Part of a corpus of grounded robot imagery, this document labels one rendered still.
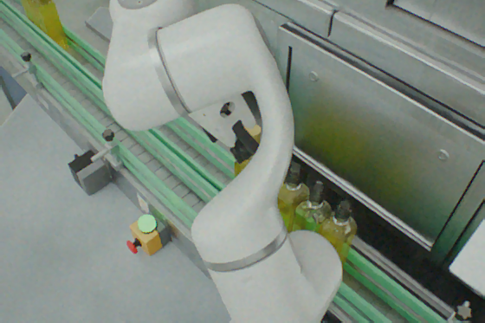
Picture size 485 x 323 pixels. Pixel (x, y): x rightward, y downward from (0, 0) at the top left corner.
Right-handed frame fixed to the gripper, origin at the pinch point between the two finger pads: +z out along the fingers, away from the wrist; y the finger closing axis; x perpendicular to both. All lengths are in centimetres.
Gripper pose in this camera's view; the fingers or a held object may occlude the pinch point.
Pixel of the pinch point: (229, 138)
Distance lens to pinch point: 64.4
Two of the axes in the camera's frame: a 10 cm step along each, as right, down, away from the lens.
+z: 2.5, 4.6, 8.5
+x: -6.8, 7.1, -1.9
